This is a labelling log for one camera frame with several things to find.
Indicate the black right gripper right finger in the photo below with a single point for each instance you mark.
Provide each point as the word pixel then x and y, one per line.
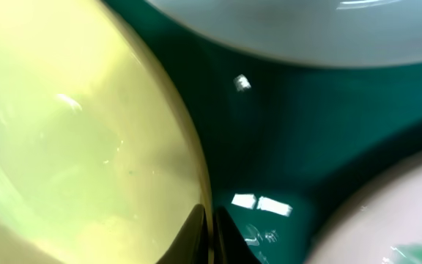
pixel 229 245

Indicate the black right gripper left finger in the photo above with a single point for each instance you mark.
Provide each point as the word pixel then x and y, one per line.
pixel 191 243

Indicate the yellow plate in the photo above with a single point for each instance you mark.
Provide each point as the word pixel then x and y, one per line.
pixel 99 158

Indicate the light blue plate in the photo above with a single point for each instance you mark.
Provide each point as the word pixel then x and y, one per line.
pixel 319 33

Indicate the teal plastic tray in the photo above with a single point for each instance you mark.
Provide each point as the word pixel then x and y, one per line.
pixel 284 145

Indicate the pink plate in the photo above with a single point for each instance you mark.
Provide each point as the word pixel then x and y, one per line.
pixel 379 224

